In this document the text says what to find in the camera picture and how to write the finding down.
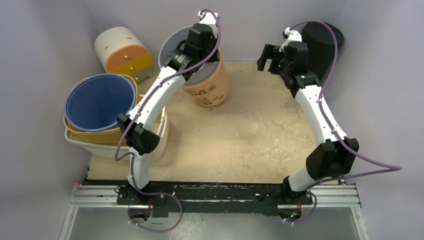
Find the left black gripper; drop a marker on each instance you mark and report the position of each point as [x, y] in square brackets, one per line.
[213, 39]

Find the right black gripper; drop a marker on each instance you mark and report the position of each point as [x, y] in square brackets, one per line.
[273, 56]

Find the grey plastic bin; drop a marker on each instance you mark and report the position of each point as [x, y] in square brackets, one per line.
[171, 43]

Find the orange capybara bin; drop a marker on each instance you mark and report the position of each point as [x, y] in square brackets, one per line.
[210, 85]

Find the black plastic bin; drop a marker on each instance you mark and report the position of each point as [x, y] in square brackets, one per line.
[321, 48]

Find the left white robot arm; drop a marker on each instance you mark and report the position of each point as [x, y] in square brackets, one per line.
[178, 65]

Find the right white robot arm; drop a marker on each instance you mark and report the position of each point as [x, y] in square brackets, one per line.
[330, 158]

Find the white drawer container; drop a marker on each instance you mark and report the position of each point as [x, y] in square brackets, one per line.
[120, 51]

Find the blue plastic bucket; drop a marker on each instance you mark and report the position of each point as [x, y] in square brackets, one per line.
[99, 102]

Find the yellow mesh basket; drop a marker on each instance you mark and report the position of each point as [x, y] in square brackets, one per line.
[99, 137]

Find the white mesh basket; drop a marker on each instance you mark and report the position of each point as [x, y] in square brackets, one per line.
[104, 143]

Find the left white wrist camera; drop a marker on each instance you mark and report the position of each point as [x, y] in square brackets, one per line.
[208, 18]

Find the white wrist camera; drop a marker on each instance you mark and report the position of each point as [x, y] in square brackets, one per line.
[290, 35]
[208, 18]

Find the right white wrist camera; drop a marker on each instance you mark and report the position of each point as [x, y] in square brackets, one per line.
[290, 35]

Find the aluminium mounting rail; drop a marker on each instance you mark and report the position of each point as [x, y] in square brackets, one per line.
[106, 196]

